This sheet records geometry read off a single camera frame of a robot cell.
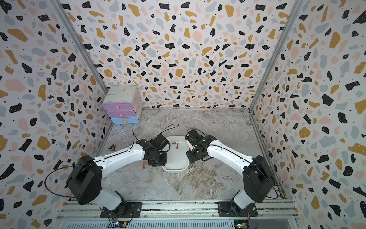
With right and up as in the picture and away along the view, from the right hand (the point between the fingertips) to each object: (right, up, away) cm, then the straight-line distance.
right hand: (192, 157), depth 84 cm
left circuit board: (-38, -30, -13) cm, 50 cm away
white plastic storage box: (-9, -2, +9) cm, 13 cm away
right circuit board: (+25, -30, -12) cm, 41 cm away
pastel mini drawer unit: (-46, +33, +12) cm, 58 cm away
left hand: (-15, -4, +1) cm, 16 cm away
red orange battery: (-10, +4, +14) cm, 18 cm away
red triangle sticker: (-55, +3, +14) cm, 56 cm away
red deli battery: (-31, -7, +6) cm, 32 cm away
